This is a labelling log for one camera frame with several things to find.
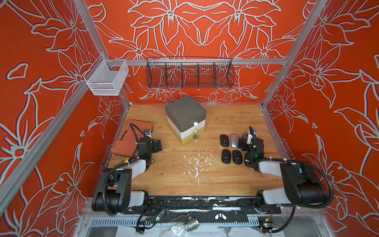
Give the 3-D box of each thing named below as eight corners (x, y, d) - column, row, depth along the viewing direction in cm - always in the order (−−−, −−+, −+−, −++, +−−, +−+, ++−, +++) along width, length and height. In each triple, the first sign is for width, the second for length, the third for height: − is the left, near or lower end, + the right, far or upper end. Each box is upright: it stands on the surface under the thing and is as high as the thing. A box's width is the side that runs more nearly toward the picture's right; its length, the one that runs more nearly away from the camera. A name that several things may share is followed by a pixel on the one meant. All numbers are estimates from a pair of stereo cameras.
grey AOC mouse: (222, 163, 90) (223, 162, 88) (220, 151, 95) (221, 149, 93) (231, 163, 90) (232, 162, 88) (229, 151, 95) (230, 149, 93)
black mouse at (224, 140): (221, 146, 97) (221, 145, 95) (219, 136, 102) (219, 134, 100) (229, 146, 96) (230, 145, 95) (227, 136, 102) (227, 134, 100)
